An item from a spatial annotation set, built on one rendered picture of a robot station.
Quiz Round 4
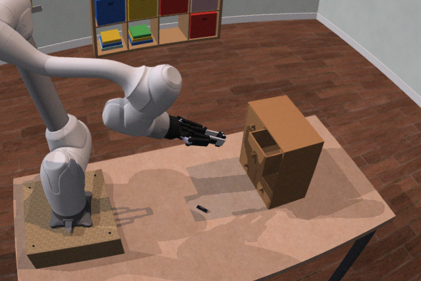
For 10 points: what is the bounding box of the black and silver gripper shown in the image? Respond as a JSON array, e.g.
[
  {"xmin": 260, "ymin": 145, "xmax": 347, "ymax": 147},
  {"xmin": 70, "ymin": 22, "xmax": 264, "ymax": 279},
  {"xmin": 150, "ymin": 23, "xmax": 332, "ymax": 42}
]
[{"xmin": 164, "ymin": 115, "xmax": 226, "ymax": 147}]

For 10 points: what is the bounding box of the brown wooden chest of drawers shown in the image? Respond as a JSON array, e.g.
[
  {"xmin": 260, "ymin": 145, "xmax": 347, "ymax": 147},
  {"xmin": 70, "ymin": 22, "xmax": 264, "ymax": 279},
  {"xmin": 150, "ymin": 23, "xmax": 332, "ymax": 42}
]
[{"xmin": 247, "ymin": 95, "xmax": 324, "ymax": 210}]

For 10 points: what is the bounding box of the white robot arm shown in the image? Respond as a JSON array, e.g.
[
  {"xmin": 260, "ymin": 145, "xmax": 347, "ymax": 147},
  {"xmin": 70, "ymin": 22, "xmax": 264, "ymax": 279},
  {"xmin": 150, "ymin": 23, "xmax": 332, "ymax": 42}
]
[{"xmin": 0, "ymin": 0, "xmax": 182, "ymax": 235}]

